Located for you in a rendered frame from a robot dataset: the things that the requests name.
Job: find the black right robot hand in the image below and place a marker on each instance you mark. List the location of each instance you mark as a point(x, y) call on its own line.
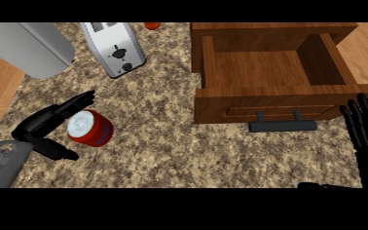
point(355, 123)

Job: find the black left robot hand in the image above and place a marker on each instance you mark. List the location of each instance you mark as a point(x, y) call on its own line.
point(40, 123)

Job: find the red can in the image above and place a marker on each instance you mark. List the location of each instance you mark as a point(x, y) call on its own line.
point(90, 128)

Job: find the wooden drawer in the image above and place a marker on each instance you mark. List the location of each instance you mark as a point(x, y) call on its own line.
point(272, 87)

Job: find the grey rounded appliance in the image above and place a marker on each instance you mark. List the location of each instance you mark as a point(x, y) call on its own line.
point(33, 47)

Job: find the silver toaster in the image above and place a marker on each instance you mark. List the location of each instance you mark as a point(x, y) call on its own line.
point(114, 47)

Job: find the wooden cabinet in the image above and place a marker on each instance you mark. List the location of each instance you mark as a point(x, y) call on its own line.
point(268, 34)

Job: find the small red-orange object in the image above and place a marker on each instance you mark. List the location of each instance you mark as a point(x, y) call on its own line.
point(152, 25)

